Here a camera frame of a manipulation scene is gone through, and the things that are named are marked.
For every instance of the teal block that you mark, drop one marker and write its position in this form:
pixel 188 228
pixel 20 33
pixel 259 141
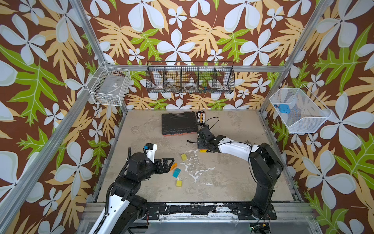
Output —
pixel 176 172

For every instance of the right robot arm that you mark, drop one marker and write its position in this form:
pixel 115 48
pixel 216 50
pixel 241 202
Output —
pixel 265 165

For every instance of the black tool case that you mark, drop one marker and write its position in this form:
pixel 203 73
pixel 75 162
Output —
pixel 178 124

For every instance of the small black bit holder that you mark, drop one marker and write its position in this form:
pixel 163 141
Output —
pixel 201 118

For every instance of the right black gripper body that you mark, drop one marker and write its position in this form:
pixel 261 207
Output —
pixel 205 139

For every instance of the orange bar block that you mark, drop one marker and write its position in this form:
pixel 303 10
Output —
pixel 173 167

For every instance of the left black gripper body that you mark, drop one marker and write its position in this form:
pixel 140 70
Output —
pixel 156 168

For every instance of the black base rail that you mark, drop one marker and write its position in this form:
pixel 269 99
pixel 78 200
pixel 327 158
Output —
pixel 242 210

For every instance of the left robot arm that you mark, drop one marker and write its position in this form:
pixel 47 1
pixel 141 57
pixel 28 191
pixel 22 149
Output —
pixel 122 205

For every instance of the white wire basket left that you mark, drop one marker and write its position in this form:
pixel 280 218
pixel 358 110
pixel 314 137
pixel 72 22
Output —
pixel 109 85

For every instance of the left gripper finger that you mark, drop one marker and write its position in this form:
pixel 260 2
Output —
pixel 166 169
pixel 168 161

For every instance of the blue object in basket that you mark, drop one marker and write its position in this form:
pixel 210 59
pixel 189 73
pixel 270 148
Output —
pixel 283 108

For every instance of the lime small cube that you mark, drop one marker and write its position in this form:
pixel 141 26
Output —
pixel 179 183

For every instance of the white mesh basket right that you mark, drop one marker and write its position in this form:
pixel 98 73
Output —
pixel 308 112

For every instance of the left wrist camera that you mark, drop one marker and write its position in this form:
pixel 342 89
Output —
pixel 150 150

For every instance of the black wire basket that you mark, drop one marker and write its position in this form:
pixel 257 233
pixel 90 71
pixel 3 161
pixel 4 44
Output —
pixel 190 77

